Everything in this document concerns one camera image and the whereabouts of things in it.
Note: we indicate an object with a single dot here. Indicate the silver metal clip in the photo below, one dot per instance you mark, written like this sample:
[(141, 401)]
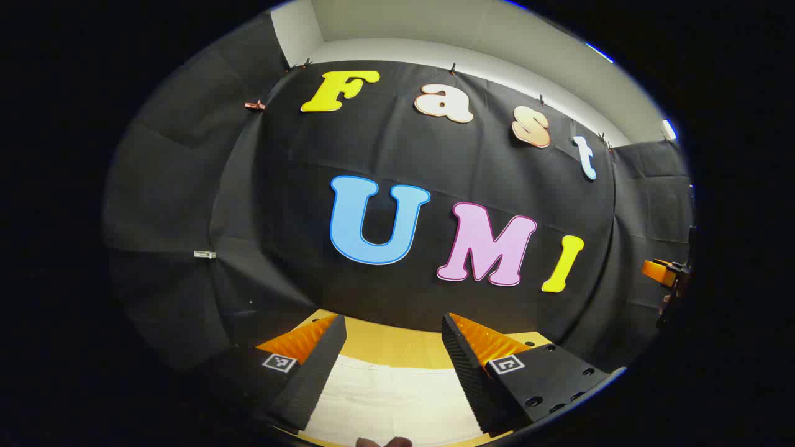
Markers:
[(204, 254)]

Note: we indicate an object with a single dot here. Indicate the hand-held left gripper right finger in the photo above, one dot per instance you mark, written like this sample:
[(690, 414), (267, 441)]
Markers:
[(469, 379)]

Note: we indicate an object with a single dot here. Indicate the orange clip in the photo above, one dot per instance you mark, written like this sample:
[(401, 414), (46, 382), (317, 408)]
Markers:
[(254, 105)]

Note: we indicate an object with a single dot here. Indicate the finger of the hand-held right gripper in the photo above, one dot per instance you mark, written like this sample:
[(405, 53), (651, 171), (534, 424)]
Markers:
[(657, 272)]

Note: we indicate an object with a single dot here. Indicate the white jeans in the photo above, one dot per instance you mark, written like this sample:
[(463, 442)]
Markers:
[(391, 397)]

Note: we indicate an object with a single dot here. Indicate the black backdrop cloth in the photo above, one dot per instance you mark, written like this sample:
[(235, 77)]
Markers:
[(404, 143)]

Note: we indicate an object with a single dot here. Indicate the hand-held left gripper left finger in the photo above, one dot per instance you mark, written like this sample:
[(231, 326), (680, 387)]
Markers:
[(317, 372)]

